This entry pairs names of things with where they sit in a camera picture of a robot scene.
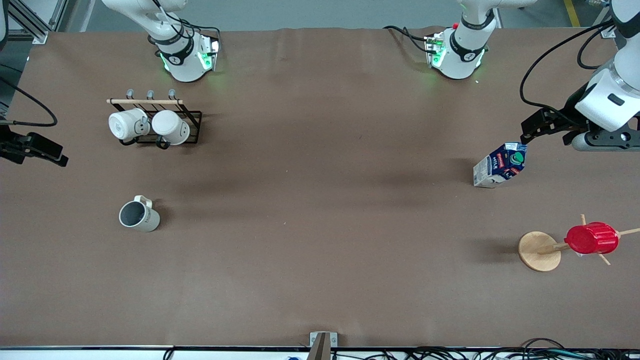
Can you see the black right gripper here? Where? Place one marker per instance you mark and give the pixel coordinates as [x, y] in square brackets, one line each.
[10, 148]

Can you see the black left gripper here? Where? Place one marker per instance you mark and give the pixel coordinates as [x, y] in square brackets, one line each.
[571, 110]

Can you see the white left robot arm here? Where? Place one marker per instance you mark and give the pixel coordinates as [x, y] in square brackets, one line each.
[465, 55]

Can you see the white mug with face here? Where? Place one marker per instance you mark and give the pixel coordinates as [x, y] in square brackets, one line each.
[125, 125]
[170, 126]

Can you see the blue white milk carton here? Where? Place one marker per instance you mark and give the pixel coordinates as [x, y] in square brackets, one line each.
[495, 170]

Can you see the wooden mug tree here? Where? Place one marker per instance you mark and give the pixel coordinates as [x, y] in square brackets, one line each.
[539, 251]

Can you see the metal table edge bracket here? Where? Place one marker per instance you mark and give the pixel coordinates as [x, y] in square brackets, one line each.
[323, 345]

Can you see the aluminium frame profile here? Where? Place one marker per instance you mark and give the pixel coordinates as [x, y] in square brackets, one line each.
[37, 22]

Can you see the cream mug grey inside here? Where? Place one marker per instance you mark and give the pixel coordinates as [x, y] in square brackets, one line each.
[142, 219]

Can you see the red plastic cup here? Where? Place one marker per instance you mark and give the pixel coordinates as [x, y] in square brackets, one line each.
[592, 238]

